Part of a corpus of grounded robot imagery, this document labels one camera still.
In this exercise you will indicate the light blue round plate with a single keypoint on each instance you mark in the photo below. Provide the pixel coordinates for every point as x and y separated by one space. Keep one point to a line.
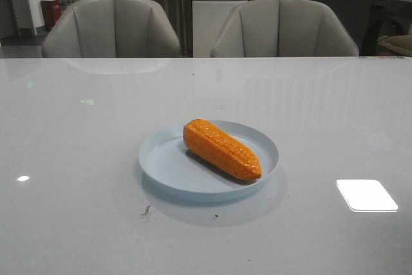
178 171

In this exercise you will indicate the red trash bin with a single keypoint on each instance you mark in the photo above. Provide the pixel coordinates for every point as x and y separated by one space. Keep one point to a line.
51 13

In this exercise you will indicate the orange plastic corn cob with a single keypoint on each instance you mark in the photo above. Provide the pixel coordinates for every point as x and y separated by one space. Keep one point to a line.
222 150

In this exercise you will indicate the dark side table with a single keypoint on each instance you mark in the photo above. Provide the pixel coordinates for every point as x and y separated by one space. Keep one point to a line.
387 17

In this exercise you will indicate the beige armchair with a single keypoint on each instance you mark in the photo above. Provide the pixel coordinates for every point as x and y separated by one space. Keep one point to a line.
283 28
112 29

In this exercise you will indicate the beige armchair on right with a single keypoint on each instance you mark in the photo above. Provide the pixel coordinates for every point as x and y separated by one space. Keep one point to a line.
283 28

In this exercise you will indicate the beige armchair on left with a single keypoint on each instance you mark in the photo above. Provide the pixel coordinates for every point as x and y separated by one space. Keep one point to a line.
112 29

